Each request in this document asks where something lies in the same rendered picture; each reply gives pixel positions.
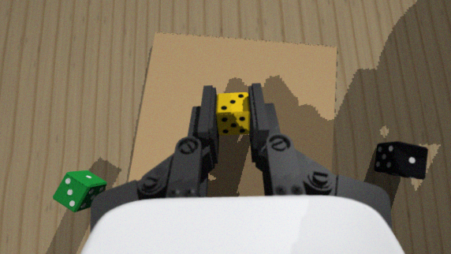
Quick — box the green die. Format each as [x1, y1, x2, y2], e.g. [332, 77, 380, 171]
[53, 170, 107, 212]

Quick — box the tan flat mat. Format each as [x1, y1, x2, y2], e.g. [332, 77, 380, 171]
[129, 32, 337, 197]

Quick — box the black die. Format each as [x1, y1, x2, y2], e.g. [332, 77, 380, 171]
[374, 141, 428, 180]

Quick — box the yellow die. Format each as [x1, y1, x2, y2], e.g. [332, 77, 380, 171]
[216, 92, 250, 136]

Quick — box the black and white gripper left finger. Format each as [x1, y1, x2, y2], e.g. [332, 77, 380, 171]
[90, 85, 219, 234]

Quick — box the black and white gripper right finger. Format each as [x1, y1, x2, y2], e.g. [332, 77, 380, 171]
[248, 83, 393, 232]

